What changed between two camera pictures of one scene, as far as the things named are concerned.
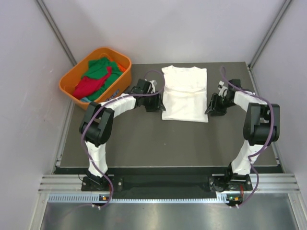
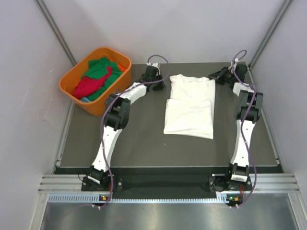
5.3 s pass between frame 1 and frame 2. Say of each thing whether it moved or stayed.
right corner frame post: stayed
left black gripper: moved
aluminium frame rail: stayed
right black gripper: moved
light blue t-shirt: stayed
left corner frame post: stayed
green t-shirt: stayed
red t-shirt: stayed
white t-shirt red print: moved
